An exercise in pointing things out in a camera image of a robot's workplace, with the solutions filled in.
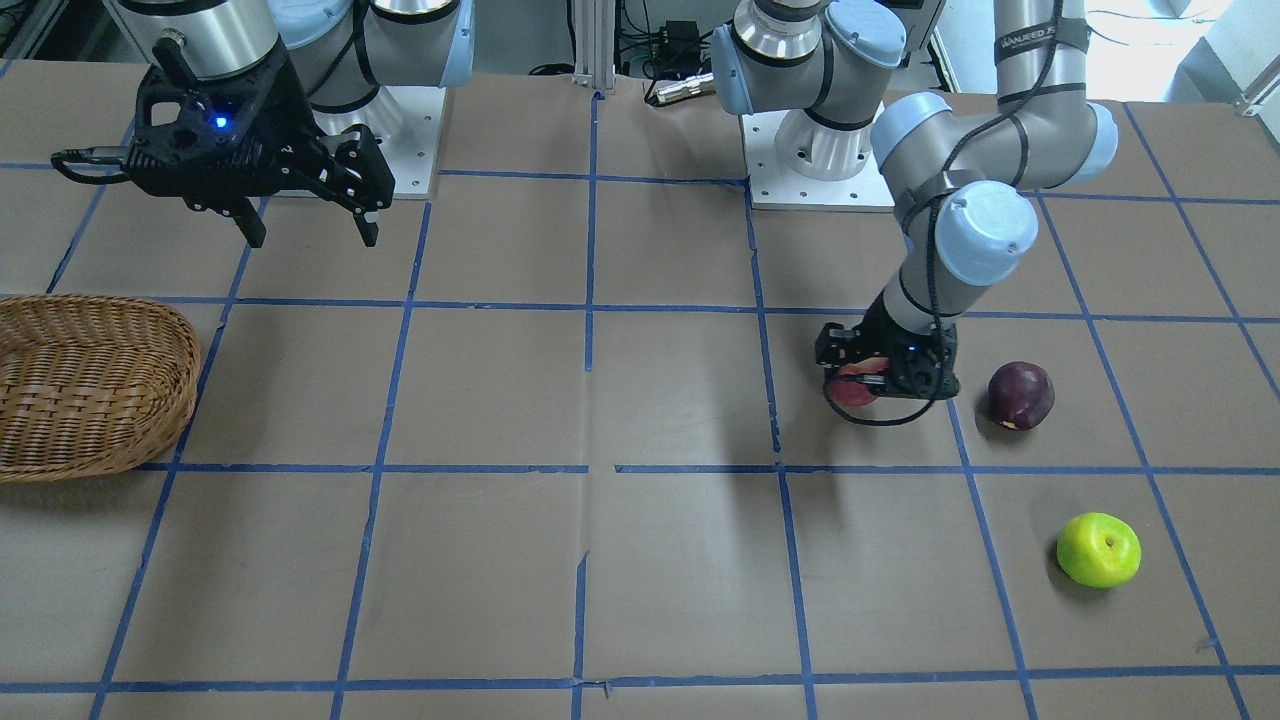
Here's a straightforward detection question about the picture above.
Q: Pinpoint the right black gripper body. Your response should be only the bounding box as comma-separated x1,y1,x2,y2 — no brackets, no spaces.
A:
125,45,332,215

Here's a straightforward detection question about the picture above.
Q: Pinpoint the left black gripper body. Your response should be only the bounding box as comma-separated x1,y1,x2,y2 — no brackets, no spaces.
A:
815,300,959,400

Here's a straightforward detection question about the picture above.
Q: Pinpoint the red yellow apple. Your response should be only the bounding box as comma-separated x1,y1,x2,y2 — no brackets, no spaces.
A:
826,357,890,407

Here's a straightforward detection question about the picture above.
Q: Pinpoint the dark purple apple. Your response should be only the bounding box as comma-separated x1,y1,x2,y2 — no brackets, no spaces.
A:
986,361,1056,430

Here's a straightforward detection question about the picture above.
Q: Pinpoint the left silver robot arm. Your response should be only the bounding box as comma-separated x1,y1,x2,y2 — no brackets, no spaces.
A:
710,1,1117,409

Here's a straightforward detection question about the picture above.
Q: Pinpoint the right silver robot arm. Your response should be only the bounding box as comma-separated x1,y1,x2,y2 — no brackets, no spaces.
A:
95,1,475,247

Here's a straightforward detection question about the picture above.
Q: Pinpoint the wicker basket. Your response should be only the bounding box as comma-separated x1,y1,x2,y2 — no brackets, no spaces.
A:
1,293,202,483

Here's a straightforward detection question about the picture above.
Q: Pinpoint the green apple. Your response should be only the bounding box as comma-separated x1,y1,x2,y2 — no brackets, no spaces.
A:
1053,512,1143,589

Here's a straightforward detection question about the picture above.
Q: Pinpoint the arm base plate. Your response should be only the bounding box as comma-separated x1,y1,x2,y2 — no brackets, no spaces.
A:
312,86,448,200
740,109,893,213

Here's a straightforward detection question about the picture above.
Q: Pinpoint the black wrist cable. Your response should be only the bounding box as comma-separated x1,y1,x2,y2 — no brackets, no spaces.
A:
826,0,1071,427

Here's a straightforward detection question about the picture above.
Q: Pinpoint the aluminium frame post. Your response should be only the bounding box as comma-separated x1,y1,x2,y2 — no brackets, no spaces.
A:
570,0,618,95

